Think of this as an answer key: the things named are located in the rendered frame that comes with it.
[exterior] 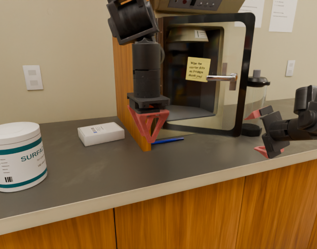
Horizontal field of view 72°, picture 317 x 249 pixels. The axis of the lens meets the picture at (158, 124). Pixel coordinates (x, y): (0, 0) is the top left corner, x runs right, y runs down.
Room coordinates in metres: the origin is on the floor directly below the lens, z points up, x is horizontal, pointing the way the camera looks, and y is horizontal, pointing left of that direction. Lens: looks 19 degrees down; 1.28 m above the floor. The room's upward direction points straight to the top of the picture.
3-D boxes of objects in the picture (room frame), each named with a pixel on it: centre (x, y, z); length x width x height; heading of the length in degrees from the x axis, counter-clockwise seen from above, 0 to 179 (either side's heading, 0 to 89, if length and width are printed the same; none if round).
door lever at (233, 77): (0.71, -0.20, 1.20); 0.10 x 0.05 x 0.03; 70
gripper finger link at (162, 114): (0.45, 0.02, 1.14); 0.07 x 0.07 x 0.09; 22
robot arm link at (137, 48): (0.47, 0.02, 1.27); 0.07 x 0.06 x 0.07; 173
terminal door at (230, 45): (0.77, -0.14, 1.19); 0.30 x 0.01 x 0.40; 70
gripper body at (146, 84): (0.46, 0.02, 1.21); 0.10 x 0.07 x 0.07; 22
